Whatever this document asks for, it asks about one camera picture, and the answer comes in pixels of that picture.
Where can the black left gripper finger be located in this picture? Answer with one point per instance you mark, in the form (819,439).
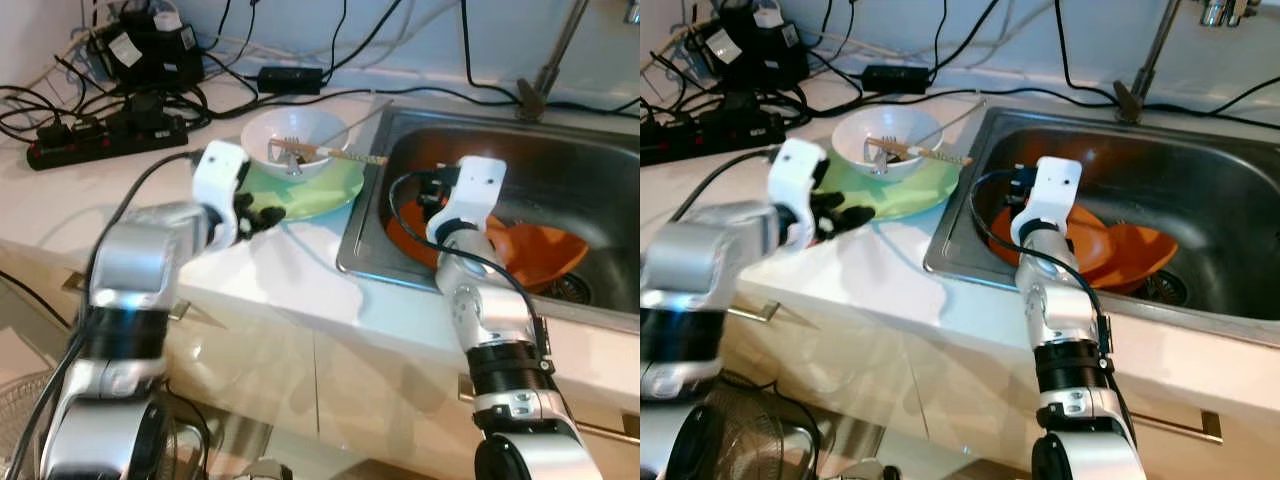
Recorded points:
(258,231)
(842,231)
(856,214)
(268,213)

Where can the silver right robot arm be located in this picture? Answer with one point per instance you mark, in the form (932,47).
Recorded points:
(490,320)
(1065,320)

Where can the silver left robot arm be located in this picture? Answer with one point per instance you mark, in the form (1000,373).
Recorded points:
(130,260)
(690,260)

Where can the cream kitchen cabinet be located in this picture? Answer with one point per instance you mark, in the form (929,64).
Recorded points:
(900,380)
(320,380)

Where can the green plate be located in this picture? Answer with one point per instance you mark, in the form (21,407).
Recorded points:
(320,195)
(920,195)

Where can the white bowl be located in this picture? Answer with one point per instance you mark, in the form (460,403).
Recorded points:
(300,125)
(890,122)

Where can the orange bowl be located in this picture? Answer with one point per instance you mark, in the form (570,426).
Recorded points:
(550,260)
(1145,258)

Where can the large black plug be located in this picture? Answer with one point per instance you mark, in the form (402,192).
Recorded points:
(745,108)
(150,108)

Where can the black power adapter brick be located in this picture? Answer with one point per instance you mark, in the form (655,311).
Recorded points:
(290,80)
(896,80)

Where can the stainless steel sink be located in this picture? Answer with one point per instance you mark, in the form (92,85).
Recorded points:
(1200,190)
(580,180)

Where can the black power strip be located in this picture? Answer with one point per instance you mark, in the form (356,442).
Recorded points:
(700,142)
(100,145)

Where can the black charger with white label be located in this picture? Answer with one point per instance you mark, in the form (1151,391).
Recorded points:
(160,55)
(765,55)

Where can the small black plug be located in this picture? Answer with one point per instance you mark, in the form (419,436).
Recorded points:
(660,127)
(65,128)

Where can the chrome faucet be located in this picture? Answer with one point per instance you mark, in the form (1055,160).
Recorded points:
(1225,10)
(633,10)

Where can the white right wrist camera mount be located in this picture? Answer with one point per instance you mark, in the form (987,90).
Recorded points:
(1055,190)
(475,190)

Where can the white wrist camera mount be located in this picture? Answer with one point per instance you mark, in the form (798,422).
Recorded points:
(1055,190)
(220,175)
(475,190)
(800,175)

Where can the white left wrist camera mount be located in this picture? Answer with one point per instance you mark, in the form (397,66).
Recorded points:
(800,175)
(220,175)

